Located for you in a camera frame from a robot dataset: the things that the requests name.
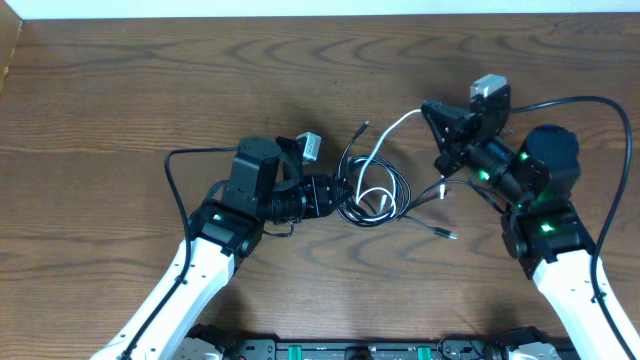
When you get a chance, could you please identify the black usb cable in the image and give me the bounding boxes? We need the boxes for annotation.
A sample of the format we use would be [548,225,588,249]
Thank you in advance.
[335,120,506,241]

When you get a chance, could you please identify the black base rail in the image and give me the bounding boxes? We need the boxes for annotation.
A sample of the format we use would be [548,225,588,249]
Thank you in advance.
[172,324,581,360]

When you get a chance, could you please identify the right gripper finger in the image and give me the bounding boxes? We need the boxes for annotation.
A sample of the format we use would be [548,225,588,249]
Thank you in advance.
[421,100,474,128]
[421,107,458,151]

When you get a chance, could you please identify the white usb cable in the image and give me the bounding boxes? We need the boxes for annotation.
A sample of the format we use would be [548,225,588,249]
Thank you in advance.
[352,108,447,223]

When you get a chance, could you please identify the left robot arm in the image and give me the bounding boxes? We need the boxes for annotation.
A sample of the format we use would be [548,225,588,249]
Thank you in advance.
[94,133,354,359]

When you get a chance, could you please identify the left camera black cable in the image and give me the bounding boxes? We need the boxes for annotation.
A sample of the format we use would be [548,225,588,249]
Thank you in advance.
[117,145,241,360]

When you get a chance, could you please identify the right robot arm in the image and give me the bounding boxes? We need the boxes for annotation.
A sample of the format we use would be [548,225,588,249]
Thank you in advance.
[420,85,639,359]

